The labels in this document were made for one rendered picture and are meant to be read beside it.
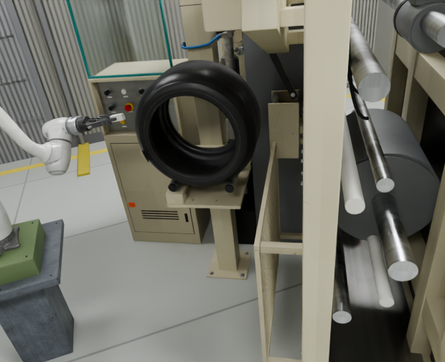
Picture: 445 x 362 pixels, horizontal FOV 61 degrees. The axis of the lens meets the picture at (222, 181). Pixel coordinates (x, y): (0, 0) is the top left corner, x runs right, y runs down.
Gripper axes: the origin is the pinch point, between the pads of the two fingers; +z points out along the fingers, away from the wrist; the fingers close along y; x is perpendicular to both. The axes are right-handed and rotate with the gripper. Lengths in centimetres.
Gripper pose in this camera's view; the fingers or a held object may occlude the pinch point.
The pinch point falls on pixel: (117, 118)
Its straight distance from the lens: 188.5
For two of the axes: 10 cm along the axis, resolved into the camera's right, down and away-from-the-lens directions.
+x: 2.5, 8.4, 4.8
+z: 9.5, -1.2, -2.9
